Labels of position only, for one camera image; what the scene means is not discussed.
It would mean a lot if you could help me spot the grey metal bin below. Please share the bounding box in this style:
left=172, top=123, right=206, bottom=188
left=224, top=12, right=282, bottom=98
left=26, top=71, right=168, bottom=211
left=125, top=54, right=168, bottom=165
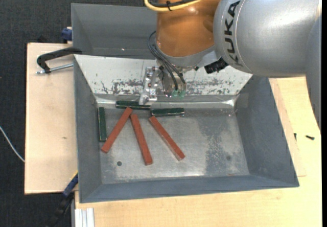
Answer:
left=71, top=3, right=300, bottom=203

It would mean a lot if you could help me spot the red-brown flat block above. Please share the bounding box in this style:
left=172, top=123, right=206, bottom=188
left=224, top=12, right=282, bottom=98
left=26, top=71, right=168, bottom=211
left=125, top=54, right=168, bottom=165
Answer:
left=129, top=113, right=154, bottom=166
left=101, top=106, right=133, bottom=154
left=148, top=116, right=186, bottom=162

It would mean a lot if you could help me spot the dark green flat block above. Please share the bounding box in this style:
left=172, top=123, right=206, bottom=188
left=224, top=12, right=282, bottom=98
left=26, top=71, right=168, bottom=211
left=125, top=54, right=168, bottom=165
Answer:
left=98, top=106, right=108, bottom=142
left=150, top=107, right=185, bottom=118
left=115, top=100, right=152, bottom=111

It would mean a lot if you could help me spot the black cylinder on white bracket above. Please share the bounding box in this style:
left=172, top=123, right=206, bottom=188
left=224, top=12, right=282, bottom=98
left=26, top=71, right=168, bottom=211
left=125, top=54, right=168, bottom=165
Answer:
left=203, top=56, right=229, bottom=75

